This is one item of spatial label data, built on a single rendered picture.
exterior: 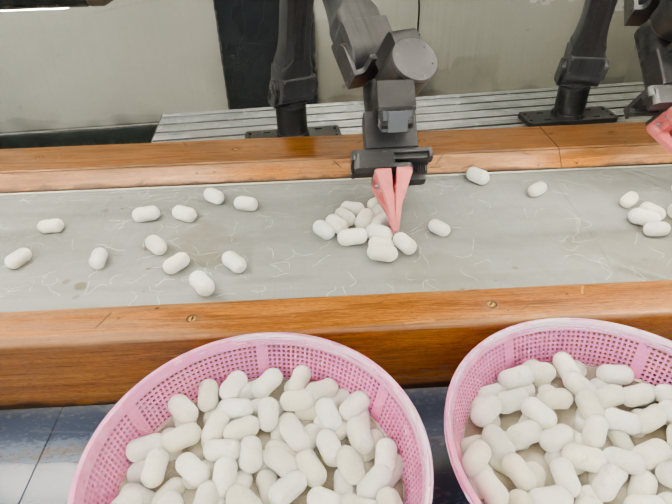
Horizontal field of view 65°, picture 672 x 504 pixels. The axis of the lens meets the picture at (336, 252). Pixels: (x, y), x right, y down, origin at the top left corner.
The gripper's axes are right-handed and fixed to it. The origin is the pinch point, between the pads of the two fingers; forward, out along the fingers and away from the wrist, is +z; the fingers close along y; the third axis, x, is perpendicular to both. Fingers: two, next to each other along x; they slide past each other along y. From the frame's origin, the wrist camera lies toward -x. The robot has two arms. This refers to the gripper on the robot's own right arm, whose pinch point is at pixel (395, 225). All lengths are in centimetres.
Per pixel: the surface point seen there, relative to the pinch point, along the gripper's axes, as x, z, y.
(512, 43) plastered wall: 167, -142, 87
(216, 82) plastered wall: 166, -127, -60
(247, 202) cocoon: 5.2, -5.9, -19.5
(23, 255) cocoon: -1.3, 1.9, -45.8
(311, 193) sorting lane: 9.6, -8.5, -10.7
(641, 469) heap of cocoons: -19.6, 26.8, 15.3
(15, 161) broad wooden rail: 14, -18, -57
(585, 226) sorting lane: 2.3, 0.7, 25.1
